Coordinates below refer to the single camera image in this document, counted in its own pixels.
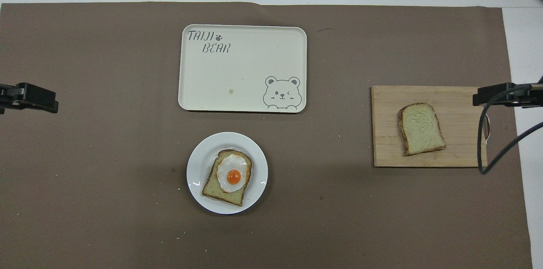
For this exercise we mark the fried egg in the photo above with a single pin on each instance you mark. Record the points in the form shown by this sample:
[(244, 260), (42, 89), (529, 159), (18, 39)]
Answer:
[(232, 173)]

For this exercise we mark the wooden cutting board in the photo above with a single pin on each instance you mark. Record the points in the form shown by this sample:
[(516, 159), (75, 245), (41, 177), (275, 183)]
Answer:
[(386, 124)]

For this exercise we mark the plain bread slice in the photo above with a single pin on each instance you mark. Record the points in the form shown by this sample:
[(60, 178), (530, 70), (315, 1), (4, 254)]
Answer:
[(421, 129)]

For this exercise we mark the cream tray with bear print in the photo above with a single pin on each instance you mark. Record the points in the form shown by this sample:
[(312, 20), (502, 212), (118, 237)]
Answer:
[(242, 69)]

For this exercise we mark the bread slice under egg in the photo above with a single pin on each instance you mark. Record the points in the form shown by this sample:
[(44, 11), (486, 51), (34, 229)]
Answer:
[(212, 190)]

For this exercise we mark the white round plate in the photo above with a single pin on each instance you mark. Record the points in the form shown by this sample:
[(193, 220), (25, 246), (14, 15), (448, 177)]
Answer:
[(197, 175)]

